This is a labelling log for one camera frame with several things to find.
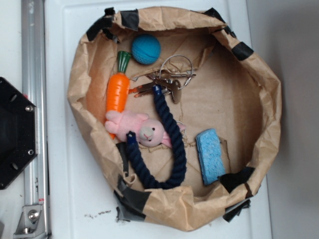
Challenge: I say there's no light blue sponge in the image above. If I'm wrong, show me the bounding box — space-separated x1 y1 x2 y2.
196 128 225 186

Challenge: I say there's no pink plush bunny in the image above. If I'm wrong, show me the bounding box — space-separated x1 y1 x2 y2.
105 110 172 148

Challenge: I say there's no brown paper bag bin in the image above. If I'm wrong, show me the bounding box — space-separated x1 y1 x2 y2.
67 6 282 231

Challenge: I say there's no silver key bunch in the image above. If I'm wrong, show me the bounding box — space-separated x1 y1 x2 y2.
129 70 196 104

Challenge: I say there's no orange plastic toy carrot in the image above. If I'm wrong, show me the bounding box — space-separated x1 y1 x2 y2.
105 51 132 140

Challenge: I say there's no blue rubber ball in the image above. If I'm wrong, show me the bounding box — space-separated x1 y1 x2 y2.
131 34 161 65

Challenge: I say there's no navy blue rope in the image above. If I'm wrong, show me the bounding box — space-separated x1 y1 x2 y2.
126 84 187 190

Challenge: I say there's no wire key ring loop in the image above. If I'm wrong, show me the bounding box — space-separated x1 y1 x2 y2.
159 55 197 90

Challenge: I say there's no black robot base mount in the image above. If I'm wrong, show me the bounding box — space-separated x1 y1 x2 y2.
0 77 37 190

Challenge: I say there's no metal corner bracket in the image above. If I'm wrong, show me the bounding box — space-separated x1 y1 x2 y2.
13 205 45 239

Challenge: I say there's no aluminium extrusion rail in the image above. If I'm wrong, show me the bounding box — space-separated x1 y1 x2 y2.
21 0 51 239

